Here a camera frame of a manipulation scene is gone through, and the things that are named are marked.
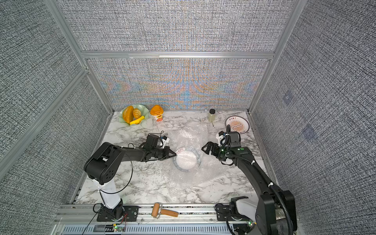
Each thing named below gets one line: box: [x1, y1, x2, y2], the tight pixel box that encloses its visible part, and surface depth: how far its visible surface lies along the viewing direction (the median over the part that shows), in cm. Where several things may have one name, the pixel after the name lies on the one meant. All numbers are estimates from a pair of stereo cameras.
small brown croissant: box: [132, 107, 142, 119], surface depth 112 cm
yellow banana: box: [129, 115, 145, 125], surface depth 109 cm
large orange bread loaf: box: [122, 105, 134, 124], surface depth 108 cm
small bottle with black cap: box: [207, 108, 216, 122], surface depth 109 cm
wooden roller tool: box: [151, 202, 179, 219], surface depth 76 cm
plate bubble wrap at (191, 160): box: [167, 124, 212, 177], surface depth 94 cm
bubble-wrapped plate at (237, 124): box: [225, 115, 250, 135], surface depth 112 cm
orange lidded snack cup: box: [149, 104, 164, 122], surface depth 109 cm
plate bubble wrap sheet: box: [167, 122, 209, 148], surface depth 101 cm
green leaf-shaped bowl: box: [118, 103, 150, 125], surface depth 111 cm
